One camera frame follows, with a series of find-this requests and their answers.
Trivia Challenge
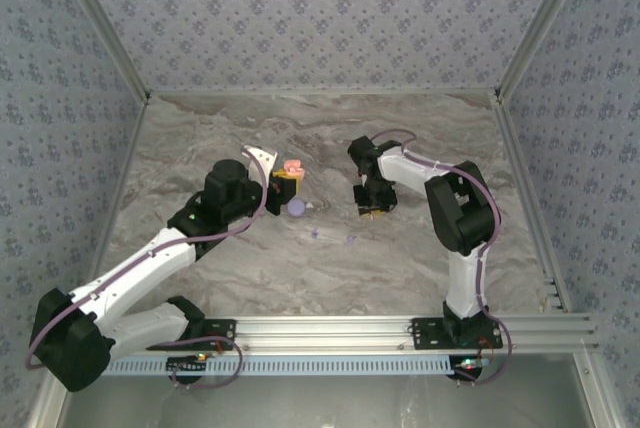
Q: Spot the pink earbud charging case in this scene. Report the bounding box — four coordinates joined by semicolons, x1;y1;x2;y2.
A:
282;158;308;181

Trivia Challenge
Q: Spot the small black controller board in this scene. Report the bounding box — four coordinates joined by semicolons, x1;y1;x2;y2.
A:
166;353;209;375
448;355;487;382

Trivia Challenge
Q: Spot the grey metal panel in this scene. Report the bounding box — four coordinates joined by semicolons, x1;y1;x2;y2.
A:
29;352;626;428

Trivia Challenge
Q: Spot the aluminium table edge rail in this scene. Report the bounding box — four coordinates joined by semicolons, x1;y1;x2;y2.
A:
148;89;497;98
491;92;572;313

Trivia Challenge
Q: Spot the wide aluminium mounting rail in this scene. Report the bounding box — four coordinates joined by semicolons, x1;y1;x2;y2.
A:
112;314;601;355

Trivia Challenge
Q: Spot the white slotted cable tray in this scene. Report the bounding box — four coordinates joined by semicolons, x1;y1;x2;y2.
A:
107;355;451;377

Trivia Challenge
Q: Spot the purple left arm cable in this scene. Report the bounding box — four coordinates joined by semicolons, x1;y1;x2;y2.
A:
25;145;269;391

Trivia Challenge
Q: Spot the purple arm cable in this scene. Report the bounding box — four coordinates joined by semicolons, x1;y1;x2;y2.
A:
370;128;514;388
25;145;269;391

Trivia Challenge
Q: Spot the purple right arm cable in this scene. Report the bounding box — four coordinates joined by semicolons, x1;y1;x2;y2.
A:
370;128;514;388

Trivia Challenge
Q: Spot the aluminium frame post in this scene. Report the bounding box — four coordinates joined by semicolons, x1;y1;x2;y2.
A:
493;0;600;102
47;0;152;102

